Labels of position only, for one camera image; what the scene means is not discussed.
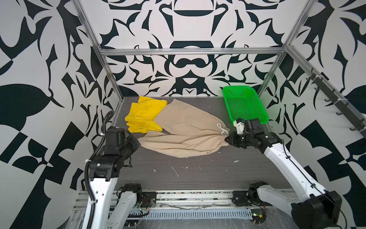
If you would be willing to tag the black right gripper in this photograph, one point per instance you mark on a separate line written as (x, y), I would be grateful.
(233, 141)

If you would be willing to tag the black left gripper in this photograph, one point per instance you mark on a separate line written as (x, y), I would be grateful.
(133, 142)

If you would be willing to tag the yellow shorts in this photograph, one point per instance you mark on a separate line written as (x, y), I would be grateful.
(142, 114)

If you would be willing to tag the green plastic basket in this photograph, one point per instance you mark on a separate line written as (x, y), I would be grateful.
(243, 102)

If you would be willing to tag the beige shorts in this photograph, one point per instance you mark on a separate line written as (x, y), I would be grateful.
(190, 132)

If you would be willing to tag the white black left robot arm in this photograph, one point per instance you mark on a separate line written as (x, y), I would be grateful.
(101, 178)

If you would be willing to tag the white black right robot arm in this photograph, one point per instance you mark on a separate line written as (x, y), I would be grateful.
(312, 206)

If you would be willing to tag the small green-lit electronics board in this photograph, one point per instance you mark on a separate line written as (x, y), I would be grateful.
(258, 216)

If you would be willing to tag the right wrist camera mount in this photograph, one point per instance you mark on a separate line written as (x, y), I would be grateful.
(240, 125)

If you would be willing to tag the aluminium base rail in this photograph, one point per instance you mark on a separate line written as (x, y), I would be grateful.
(188, 199)

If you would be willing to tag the white slotted cable duct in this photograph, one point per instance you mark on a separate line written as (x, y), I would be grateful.
(195, 214)

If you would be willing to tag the aluminium cage frame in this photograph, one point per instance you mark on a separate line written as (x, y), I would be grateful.
(191, 50)

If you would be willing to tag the black wall hook rack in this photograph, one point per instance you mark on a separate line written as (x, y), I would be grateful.
(335, 98)

